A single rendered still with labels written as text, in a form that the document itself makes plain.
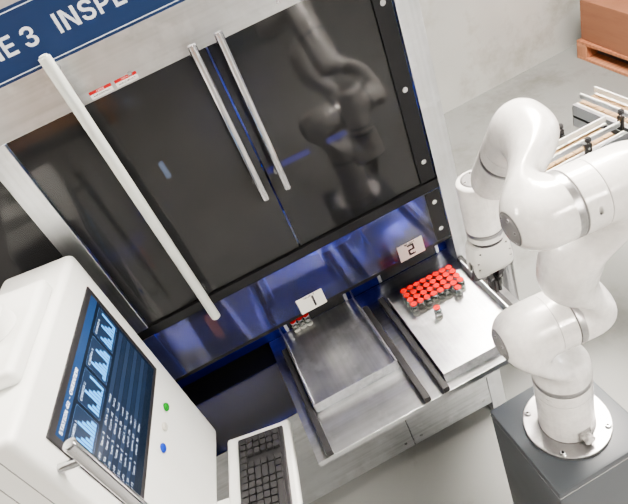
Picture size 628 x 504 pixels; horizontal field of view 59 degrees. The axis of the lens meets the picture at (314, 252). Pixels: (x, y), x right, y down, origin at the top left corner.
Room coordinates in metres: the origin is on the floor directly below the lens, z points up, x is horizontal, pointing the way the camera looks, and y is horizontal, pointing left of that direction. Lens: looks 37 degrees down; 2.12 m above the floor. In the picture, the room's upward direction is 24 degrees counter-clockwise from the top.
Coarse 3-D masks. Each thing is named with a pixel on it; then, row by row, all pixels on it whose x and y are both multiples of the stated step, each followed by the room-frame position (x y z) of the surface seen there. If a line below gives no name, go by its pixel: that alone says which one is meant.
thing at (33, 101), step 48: (0, 0) 1.22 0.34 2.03; (192, 0) 1.25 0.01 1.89; (240, 0) 1.26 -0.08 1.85; (288, 0) 1.27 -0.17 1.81; (96, 48) 1.23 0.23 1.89; (144, 48) 1.24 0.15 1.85; (0, 96) 1.21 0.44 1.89; (48, 96) 1.22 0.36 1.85; (0, 144) 1.21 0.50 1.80; (240, 288) 1.23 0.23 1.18; (144, 336) 1.21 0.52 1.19
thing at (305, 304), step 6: (312, 294) 1.25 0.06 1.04; (318, 294) 1.25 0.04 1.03; (300, 300) 1.24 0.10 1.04; (306, 300) 1.24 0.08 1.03; (312, 300) 1.25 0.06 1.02; (318, 300) 1.25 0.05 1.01; (324, 300) 1.25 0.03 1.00; (300, 306) 1.24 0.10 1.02; (306, 306) 1.24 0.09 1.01; (312, 306) 1.25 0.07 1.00; (318, 306) 1.25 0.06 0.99; (306, 312) 1.24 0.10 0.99
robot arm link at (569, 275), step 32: (576, 160) 0.58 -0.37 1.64; (608, 160) 0.55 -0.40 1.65; (608, 192) 0.52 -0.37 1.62; (608, 224) 0.52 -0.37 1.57; (544, 256) 0.60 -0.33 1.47; (576, 256) 0.56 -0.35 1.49; (608, 256) 0.54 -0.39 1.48; (544, 288) 0.61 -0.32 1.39; (576, 288) 0.57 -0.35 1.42; (608, 320) 0.61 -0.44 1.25
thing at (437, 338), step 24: (480, 288) 1.14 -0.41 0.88; (408, 312) 1.17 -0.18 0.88; (432, 312) 1.13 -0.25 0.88; (456, 312) 1.10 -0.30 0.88; (480, 312) 1.06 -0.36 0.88; (432, 336) 1.05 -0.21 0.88; (456, 336) 1.02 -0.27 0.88; (480, 336) 0.98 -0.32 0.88; (432, 360) 0.96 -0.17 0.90; (456, 360) 0.94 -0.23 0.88; (480, 360) 0.90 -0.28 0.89
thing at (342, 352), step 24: (336, 312) 1.31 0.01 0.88; (360, 312) 1.26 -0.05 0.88; (288, 336) 1.30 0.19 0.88; (312, 336) 1.25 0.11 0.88; (336, 336) 1.21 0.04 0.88; (360, 336) 1.17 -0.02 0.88; (312, 360) 1.16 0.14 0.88; (336, 360) 1.12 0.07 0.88; (360, 360) 1.08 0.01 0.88; (384, 360) 1.04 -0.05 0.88; (312, 384) 1.07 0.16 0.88; (336, 384) 1.04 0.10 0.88; (360, 384) 0.99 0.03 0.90
